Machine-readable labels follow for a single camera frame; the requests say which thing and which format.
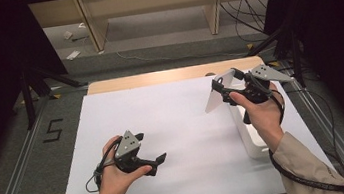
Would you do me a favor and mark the light wooden shelf unit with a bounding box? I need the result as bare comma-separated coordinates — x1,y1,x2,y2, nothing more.
26,0,283,62

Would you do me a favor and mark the white paper scrap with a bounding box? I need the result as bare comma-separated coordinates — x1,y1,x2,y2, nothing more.
61,29,75,42
64,48,83,61

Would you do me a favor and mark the white floor cable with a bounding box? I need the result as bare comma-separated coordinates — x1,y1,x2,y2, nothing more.
115,34,250,74

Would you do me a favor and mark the person's left hand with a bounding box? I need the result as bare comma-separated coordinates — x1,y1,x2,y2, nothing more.
89,131,157,194

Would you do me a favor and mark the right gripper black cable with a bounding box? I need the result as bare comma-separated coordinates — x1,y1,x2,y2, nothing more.
251,67,344,194

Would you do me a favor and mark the white foam board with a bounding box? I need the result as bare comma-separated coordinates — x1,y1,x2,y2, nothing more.
41,58,344,194

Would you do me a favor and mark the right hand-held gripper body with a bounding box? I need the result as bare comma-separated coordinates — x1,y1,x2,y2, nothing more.
227,59,300,127

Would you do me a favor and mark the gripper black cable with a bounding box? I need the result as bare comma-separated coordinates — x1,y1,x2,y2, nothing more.
78,136,129,194
251,67,344,194

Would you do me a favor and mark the white plastic bin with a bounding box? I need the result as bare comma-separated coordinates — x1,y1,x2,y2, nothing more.
227,96,282,163

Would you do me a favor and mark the person's right hand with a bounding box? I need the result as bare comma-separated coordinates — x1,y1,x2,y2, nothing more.
226,80,292,159

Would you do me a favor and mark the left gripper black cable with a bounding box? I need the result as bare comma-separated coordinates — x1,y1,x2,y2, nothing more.
78,136,129,194

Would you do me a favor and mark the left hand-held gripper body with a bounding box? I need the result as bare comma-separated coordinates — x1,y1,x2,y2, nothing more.
109,126,159,182

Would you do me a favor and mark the thin black floor cable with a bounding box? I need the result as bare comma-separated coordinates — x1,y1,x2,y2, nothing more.
282,67,341,164

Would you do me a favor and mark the iridescent phone case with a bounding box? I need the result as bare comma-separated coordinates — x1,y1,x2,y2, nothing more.
199,67,242,115

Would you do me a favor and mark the bundle of black cables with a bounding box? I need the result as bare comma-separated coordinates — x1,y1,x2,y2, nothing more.
219,0,276,48

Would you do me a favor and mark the black metal stand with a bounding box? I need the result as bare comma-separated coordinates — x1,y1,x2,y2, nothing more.
17,58,95,131
243,19,308,97

